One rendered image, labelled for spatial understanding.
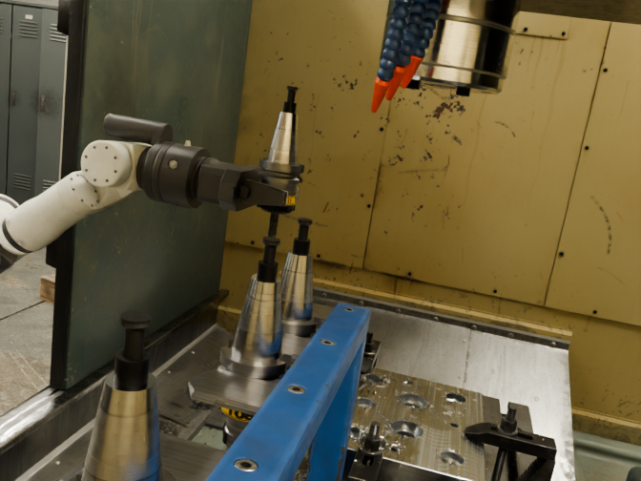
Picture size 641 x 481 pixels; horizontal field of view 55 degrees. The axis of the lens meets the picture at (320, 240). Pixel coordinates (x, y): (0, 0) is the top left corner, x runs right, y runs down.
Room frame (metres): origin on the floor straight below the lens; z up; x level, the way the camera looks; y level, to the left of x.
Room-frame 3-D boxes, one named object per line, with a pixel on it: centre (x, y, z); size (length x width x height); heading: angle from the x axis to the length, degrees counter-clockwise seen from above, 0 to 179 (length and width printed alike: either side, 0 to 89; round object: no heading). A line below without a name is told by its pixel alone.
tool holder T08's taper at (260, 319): (0.51, 0.04, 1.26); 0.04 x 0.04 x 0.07
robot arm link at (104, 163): (0.89, 0.28, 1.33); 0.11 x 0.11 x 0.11; 78
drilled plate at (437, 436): (0.90, -0.18, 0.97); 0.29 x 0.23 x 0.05; 168
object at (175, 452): (0.35, 0.08, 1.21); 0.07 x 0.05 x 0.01; 78
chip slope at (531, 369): (1.47, -0.25, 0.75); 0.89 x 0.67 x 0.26; 78
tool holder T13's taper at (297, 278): (0.62, 0.02, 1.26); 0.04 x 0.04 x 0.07
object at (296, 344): (0.56, 0.03, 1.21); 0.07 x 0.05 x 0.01; 78
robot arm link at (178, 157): (0.88, 0.17, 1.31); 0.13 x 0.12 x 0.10; 168
